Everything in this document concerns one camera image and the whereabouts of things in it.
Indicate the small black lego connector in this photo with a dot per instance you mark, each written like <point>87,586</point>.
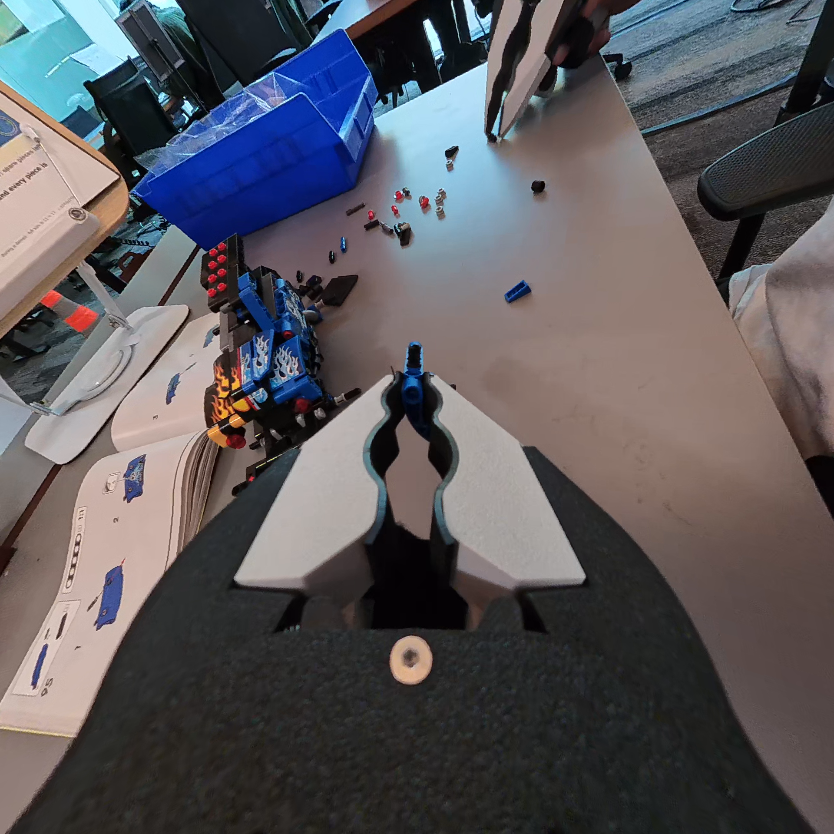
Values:
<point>311,285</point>

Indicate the small blue wedge brick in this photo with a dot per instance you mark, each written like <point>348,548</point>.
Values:
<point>518,291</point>

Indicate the grey mesh office chair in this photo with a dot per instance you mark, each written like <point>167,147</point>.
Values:
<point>762,169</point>

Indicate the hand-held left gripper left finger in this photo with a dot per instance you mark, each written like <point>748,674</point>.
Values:
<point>313,515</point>

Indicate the black monitor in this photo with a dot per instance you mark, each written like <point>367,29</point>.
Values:
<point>146,32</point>

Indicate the lego instruction booklet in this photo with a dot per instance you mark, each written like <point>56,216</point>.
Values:
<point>98,586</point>

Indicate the white shirt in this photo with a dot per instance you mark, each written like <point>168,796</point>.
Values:
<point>788,326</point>

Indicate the orange striped barrier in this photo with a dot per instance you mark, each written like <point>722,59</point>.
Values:
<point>71,313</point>

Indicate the black table leg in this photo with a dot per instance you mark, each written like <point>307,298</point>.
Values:
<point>808,65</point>

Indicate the blue lego beam piece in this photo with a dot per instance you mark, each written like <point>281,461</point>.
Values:
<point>415,391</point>

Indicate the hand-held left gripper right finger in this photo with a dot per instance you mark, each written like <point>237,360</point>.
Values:
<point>508,515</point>

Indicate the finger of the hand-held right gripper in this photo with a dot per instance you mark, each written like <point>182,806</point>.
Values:
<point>537,39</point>
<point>498,39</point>

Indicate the black office chair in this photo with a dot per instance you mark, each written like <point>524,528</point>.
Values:
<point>127,111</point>

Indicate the wooden desk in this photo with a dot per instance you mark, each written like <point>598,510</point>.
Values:
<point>365,13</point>

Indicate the blue plastic bin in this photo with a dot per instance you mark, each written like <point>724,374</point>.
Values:
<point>247,176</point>
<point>332,71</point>

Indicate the person's right hand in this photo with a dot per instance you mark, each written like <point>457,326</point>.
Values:
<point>606,10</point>

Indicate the blue flame lego truck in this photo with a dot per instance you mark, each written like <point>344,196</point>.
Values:
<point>267,365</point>

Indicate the clear plastic bag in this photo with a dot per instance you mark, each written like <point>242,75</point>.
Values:
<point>215,124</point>

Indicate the black lego panel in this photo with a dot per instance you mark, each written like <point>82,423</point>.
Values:
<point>340,288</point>

